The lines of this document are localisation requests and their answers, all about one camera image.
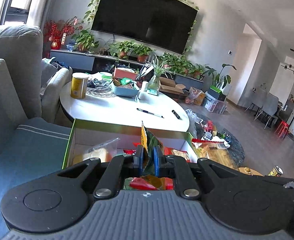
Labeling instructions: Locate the yellow drink can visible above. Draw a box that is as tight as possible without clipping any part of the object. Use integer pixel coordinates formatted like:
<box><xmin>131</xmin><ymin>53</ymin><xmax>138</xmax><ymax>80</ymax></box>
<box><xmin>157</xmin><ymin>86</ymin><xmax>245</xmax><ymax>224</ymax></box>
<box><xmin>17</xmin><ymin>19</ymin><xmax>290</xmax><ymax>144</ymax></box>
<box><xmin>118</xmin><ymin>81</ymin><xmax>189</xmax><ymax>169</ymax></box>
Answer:
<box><xmin>268</xmin><ymin>165</ymin><xmax>283</xmax><ymax>177</ymax></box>

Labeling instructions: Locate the yellow tin can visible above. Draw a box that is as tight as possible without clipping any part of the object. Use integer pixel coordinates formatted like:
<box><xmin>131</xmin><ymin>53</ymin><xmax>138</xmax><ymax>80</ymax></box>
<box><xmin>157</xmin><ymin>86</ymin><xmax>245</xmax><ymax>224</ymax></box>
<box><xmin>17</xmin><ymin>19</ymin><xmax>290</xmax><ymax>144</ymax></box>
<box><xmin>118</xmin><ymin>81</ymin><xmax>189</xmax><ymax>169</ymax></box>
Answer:
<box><xmin>70</xmin><ymin>73</ymin><xmax>89</xmax><ymax>99</ymax></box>

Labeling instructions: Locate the red plastic stool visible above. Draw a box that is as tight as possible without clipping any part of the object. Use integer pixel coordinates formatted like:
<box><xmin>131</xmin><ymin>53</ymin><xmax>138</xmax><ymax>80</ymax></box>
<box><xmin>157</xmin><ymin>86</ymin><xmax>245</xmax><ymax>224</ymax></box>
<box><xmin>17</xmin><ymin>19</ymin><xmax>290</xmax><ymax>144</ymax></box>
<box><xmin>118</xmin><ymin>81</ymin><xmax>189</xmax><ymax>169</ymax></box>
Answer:
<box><xmin>275</xmin><ymin>121</ymin><xmax>289</xmax><ymax>139</ymax></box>

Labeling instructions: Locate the grey sofa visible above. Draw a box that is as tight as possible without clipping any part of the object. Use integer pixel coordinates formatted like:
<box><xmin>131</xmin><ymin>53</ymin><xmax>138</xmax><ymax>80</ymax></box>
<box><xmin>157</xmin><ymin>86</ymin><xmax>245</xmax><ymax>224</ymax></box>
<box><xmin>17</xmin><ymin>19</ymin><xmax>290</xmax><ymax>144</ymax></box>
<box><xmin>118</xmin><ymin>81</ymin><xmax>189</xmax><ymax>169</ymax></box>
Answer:
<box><xmin>0</xmin><ymin>25</ymin><xmax>72</xmax><ymax>154</ymax></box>

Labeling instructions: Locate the toast bread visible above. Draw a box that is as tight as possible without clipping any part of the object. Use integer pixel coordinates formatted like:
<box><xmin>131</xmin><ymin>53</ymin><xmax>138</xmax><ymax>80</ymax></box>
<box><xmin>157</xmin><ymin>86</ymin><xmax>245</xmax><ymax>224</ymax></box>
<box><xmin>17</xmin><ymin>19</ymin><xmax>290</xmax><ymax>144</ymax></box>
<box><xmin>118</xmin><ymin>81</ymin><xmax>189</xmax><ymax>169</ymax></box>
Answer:
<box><xmin>71</xmin><ymin>138</ymin><xmax>120</xmax><ymax>165</ymax></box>

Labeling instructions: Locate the yellow green snack bag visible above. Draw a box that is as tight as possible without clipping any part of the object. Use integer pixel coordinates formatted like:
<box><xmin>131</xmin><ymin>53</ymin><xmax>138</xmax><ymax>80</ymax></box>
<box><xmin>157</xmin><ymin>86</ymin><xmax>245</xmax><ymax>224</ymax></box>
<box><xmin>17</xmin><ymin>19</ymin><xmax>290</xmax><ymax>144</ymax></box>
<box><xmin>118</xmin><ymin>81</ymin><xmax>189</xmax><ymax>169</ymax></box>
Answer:
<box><xmin>123</xmin><ymin>122</ymin><xmax>174</xmax><ymax>191</ymax></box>

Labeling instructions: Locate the red berry decoration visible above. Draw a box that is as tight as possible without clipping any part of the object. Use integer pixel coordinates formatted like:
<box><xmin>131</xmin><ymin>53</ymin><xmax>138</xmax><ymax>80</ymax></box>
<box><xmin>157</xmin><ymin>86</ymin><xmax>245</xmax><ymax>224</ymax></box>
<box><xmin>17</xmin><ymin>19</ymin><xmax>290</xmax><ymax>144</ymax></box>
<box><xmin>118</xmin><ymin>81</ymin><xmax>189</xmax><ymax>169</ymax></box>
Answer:
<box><xmin>44</xmin><ymin>16</ymin><xmax>83</xmax><ymax>50</ymax></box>

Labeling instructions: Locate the black marker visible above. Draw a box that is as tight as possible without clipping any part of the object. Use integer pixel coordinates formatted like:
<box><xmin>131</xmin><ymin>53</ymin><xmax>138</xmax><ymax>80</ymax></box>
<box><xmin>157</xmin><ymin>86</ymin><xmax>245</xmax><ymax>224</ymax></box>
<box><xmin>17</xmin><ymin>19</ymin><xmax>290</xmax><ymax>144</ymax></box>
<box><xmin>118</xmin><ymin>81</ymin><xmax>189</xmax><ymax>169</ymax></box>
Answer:
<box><xmin>172</xmin><ymin>110</ymin><xmax>181</xmax><ymax>120</ymax></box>

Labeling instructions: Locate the blue plastic tray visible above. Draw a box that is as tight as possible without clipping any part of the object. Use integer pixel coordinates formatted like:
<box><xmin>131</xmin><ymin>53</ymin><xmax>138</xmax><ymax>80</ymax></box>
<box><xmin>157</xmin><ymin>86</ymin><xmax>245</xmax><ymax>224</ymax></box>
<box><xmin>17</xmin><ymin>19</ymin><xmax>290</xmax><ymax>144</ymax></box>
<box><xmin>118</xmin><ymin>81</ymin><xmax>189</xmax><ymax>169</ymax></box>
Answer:
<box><xmin>111</xmin><ymin>80</ymin><xmax>139</xmax><ymax>98</ymax></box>

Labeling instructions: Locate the black pen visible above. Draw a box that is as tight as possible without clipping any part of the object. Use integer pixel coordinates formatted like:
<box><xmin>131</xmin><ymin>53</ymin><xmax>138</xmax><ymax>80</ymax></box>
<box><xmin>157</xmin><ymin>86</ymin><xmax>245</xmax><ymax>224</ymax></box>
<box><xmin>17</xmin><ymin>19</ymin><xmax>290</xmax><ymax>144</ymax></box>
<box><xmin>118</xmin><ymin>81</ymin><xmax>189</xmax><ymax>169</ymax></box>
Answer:
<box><xmin>136</xmin><ymin>108</ymin><xmax>164</xmax><ymax>118</ymax></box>

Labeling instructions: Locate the red yellow noodle snack bag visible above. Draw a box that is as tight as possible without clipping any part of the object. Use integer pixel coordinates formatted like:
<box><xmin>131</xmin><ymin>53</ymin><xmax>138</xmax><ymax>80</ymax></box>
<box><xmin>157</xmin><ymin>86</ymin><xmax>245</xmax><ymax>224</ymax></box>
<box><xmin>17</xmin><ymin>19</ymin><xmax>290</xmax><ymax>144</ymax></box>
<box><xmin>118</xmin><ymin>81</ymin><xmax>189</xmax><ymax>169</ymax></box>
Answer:
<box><xmin>123</xmin><ymin>147</ymin><xmax>190</xmax><ymax>163</ymax></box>

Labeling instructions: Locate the black wall television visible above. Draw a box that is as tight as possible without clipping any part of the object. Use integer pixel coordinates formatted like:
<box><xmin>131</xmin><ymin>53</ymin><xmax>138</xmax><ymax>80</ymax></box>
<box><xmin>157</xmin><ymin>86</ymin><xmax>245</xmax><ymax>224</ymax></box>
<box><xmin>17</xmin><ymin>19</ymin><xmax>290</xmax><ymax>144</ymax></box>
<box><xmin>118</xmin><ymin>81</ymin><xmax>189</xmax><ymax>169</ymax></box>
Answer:
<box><xmin>91</xmin><ymin>0</ymin><xmax>197</xmax><ymax>54</ymax></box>

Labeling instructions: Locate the white round coffee table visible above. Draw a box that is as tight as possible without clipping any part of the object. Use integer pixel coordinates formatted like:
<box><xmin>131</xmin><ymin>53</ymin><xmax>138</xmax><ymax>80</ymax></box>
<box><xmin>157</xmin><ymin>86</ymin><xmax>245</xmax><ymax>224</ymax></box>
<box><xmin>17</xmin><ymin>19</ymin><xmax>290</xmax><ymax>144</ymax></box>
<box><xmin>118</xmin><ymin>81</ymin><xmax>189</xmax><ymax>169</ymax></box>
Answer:
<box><xmin>59</xmin><ymin>83</ymin><xmax>189</xmax><ymax>132</ymax></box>

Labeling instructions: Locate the clear bag brown bread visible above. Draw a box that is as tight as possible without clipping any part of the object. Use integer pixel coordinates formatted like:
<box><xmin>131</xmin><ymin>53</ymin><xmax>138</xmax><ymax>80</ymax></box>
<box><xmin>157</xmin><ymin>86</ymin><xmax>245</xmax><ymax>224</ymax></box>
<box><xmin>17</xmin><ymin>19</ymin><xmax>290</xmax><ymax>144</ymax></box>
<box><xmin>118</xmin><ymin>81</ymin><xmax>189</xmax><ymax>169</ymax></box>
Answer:
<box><xmin>191</xmin><ymin>139</ymin><xmax>238</xmax><ymax>170</ymax></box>

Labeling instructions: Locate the potted green plant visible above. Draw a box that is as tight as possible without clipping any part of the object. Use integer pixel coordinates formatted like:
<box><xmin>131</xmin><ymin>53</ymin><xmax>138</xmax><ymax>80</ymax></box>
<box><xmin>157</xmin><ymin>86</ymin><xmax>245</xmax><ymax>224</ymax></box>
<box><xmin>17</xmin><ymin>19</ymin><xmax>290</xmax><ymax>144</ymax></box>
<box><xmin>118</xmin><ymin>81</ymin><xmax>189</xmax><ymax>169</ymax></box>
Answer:
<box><xmin>71</xmin><ymin>29</ymin><xmax>99</xmax><ymax>52</ymax></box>

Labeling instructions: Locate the dark round side table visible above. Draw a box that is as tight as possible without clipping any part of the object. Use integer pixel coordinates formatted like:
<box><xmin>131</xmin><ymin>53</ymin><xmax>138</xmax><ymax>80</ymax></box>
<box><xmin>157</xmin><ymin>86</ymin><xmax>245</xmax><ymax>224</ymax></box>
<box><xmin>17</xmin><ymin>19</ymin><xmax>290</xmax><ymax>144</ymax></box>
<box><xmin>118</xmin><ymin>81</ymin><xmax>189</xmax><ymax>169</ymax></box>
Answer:
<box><xmin>186</xmin><ymin>109</ymin><xmax>245</xmax><ymax>167</ymax></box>

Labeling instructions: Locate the glass vase with plant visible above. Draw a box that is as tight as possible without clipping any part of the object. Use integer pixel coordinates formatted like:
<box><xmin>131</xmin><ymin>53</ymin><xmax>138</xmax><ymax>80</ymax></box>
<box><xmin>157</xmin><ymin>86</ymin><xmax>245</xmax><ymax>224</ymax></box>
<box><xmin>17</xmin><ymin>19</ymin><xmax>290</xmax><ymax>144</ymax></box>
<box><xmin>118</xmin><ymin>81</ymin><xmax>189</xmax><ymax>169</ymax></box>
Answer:
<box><xmin>136</xmin><ymin>56</ymin><xmax>174</xmax><ymax>92</ymax></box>

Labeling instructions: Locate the green cardboard box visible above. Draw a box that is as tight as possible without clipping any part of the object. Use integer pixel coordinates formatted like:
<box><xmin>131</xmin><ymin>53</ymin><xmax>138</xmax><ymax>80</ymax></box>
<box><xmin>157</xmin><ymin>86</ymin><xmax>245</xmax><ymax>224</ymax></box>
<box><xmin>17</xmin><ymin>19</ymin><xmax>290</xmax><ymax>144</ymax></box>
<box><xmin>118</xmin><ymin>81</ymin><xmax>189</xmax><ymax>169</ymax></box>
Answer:
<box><xmin>62</xmin><ymin>119</ymin><xmax>198</xmax><ymax>168</ymax></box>

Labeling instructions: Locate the open cardboard box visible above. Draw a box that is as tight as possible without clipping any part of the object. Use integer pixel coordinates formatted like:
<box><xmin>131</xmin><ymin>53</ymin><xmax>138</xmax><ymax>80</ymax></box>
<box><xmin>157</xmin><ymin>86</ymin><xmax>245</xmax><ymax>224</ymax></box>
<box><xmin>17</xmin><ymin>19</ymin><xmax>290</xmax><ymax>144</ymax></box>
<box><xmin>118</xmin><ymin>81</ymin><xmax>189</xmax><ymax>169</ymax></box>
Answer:
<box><xmin>159</xmin><ymin>77</ymin><xmax>187</xmax><ymax>99</ymax></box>

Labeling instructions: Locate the round wooden stool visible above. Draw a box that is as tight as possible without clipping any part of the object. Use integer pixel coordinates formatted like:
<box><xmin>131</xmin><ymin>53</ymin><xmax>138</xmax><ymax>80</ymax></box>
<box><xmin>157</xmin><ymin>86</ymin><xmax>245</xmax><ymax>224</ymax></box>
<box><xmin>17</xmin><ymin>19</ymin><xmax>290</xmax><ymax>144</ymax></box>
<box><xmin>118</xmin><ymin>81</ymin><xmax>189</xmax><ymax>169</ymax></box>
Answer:
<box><xmin>238</xmin><ymin>167</ymin><xmax>263</xmax><ymax>176</ymax></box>

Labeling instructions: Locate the grey tv cabinet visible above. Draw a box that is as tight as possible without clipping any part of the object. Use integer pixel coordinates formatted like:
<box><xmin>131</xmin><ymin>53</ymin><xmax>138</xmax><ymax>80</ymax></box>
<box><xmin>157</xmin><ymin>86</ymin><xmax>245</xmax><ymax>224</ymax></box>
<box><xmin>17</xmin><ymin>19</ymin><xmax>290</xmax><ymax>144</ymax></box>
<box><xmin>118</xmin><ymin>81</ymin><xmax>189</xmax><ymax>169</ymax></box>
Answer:
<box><xmin>50</xmin><ymin>49</ymin><xmax>204</xmax><ymax>89</ymax></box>

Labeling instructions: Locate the blue striped table cloth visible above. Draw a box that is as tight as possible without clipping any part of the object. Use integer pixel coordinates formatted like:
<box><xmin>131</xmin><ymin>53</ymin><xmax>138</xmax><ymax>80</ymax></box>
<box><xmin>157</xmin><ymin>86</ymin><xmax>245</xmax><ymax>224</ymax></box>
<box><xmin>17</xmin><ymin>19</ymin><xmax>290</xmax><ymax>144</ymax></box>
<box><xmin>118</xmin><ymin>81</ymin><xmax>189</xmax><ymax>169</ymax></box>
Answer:
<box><xmin>0</xmin><ymin>118</ymin><xmax>71</xmax><ymax>239</ymax></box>

